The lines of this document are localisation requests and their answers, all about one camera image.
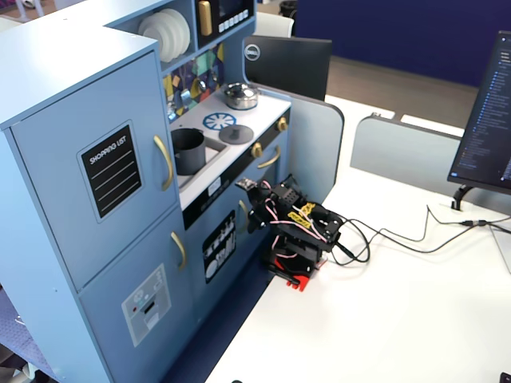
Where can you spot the dark phone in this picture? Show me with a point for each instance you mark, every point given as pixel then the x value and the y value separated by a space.
pixel 505 377

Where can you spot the gray rounded desk divider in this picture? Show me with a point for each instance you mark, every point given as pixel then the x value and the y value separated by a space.
pixel 313 139

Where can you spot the gray cylindrical pot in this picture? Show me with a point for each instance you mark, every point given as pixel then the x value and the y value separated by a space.
pixel 189 153

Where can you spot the gold stove knob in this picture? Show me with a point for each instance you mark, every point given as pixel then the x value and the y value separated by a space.
pixel 256 150
pixel 282 124

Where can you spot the blue toy kitchen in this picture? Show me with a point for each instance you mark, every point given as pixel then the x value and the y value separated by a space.
pixel 60 139

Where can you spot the white office chair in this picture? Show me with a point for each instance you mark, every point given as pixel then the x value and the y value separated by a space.
pixel 273 26

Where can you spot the small wrist camera board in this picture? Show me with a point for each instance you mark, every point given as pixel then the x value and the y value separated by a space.
pixel 246 184

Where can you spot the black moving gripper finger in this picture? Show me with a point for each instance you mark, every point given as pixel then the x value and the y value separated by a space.
pixel 255 199

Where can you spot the hanging metal toy ladle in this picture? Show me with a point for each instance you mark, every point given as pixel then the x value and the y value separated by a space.
pixel 202 85

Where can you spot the monitor with lit screen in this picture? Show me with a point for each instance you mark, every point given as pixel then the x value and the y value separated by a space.
pixel 487 119

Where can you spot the gray low desk divider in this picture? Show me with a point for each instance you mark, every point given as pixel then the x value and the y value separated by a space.
pixel 399 151

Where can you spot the gray round pot lid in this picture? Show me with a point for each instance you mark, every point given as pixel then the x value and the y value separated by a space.
pixel 236 133

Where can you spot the hanging metal toy spoon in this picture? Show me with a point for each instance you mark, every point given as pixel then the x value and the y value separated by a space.
pixel 214 76

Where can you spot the black waste bin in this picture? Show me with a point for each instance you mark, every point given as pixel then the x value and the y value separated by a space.
pixel 288 8

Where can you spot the hanging metal toy spatula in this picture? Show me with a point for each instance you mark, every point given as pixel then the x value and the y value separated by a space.
pixel 185 97

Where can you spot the silver flat stand base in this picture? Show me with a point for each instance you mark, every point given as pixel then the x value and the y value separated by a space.
pixel 504 251

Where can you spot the black monitor stand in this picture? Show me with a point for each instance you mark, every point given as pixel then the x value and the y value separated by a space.
pixel 461 195

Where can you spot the black Dell monitor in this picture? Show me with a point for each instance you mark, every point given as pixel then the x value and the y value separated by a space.
pixel 287 64

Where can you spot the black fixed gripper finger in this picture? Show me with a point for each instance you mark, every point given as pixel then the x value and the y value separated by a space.
pixel 255 223

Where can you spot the white toy plate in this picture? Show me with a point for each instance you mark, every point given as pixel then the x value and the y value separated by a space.
pixel 187 34
pixel 157 38
pixel 179 36

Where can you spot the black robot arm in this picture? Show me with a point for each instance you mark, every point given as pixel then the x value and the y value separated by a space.
pixel 319 223

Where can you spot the red robot base mount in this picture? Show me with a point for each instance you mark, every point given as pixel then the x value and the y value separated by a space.
pixel 303 284

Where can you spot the shiny steel pot with lid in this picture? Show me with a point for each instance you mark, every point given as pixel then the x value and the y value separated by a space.
pixel 240 95

